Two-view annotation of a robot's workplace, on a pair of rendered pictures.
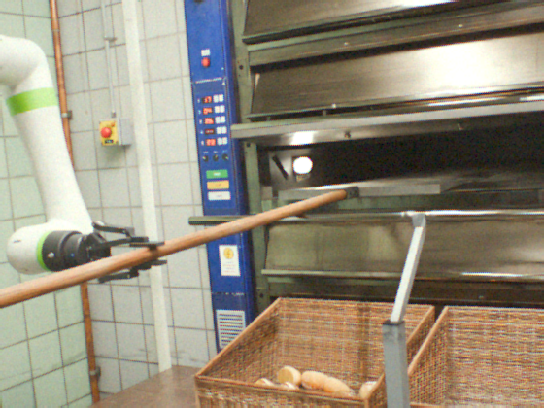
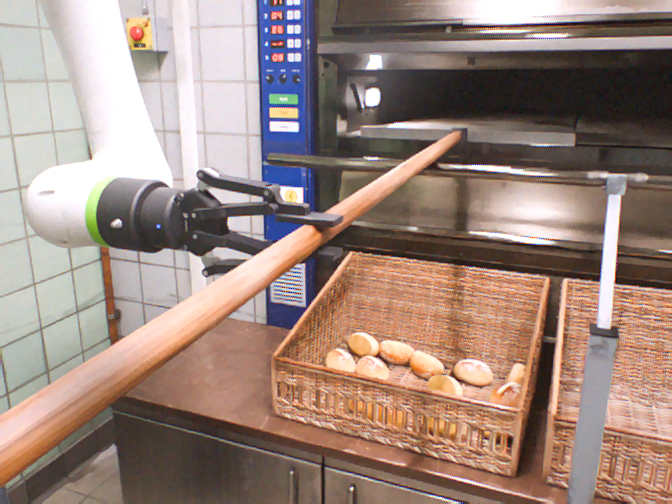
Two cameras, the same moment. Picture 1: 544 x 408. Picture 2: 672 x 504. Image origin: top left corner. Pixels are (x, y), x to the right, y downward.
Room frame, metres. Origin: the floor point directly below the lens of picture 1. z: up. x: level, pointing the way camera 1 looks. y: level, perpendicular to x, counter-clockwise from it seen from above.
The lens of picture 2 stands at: (0.81, 0.33, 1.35)
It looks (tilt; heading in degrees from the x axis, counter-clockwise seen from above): 17 degrees down; 350
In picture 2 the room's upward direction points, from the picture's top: straight up
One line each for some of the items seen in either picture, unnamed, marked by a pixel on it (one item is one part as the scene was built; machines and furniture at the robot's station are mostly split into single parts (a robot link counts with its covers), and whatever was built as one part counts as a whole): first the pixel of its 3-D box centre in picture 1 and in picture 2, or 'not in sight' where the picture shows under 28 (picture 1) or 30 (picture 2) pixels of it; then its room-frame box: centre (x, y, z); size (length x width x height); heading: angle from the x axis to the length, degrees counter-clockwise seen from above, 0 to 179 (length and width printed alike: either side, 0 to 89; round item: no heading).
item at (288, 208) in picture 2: (136, 234); (287, 200); (1.46, 0.27, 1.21); 0.05 x 0.01 x 0.03; 58
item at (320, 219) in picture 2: (147, 244); (309, 218); (1.44, 0.25, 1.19); 0.07 x 0.03 x 0.01; 58
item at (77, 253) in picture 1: (91, 252); (191, 220); (1.52, 0.38, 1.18); 0.09 x 0.07 x 0.08; 58
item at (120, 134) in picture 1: (115, 132); (146, 34); (2.76, 0.55, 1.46); 0.10 x 0.07 x 0.10; 58
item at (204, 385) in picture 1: (318, 365); (416, 343); (2.07, -0.10, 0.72); 0.56 x 0.49 x 0.28; 56
